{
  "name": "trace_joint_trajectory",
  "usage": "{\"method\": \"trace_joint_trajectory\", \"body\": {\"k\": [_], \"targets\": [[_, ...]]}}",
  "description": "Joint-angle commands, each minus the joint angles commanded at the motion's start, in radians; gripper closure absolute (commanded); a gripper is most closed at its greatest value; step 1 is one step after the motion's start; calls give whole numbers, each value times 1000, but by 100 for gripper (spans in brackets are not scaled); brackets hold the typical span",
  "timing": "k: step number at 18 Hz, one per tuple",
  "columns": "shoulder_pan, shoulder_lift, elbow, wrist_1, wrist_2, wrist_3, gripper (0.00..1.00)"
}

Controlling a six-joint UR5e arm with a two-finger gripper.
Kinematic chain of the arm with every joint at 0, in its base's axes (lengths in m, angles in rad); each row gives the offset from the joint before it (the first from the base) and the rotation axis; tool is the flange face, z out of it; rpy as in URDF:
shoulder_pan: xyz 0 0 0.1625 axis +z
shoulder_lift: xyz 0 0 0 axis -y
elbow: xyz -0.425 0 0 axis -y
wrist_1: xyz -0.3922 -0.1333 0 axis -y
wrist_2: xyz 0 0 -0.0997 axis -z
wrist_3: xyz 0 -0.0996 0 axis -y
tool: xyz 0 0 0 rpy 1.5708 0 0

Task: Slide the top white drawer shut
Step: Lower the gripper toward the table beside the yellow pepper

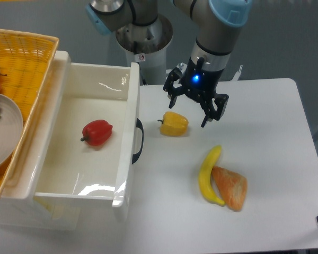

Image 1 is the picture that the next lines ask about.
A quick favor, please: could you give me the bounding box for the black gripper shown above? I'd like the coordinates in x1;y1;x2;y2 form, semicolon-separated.
163;57;229;128

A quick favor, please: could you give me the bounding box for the yellow banana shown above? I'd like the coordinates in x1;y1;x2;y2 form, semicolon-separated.
198;145;225;206

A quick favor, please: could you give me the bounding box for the yellow bell pepper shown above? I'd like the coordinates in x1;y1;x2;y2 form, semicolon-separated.
158;111;189;137

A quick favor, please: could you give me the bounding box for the red bell pepper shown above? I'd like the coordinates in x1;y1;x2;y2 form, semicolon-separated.
80;120;113;146

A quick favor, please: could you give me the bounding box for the white drawer cabinet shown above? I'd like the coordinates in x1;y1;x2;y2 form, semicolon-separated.
0;51;80;230

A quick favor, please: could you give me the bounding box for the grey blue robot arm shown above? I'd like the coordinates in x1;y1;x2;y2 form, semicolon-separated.
85;1;252;122

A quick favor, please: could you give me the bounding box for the yellow wicker basket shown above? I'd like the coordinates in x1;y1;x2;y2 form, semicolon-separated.
0;29;59;197

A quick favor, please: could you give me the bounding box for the white top drawer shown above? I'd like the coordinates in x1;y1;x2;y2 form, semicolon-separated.
35;63;144;221

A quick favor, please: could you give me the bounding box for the grey ceramic plate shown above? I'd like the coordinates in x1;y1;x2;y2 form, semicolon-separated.
0;94;23;166

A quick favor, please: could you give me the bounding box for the black drawer handle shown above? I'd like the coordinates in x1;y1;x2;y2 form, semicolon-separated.
131;118;144;164

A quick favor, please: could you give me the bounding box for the orange bread piece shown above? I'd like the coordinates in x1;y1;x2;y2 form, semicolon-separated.
211;166;248;212

